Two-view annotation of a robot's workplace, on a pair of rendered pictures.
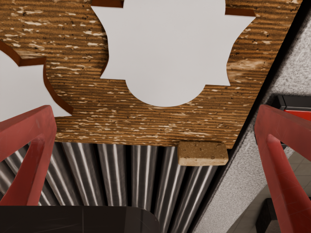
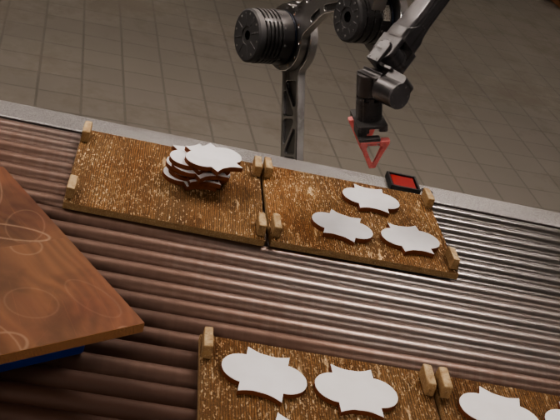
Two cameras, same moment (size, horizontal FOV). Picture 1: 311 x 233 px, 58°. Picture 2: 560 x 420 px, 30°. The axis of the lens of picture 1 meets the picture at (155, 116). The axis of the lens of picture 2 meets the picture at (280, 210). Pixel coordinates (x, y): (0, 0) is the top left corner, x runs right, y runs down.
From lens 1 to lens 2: 2.28 m
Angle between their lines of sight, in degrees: 63
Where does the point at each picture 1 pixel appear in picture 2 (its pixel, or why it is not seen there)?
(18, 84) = (400, 231)
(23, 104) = (412, 234)
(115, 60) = (379, 207)
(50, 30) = (373, 222)
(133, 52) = (373, 203)
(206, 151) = (424, 196)
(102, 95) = (402, 221)
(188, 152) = (427, 199)
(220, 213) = (524, 212)
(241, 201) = (497, 203)
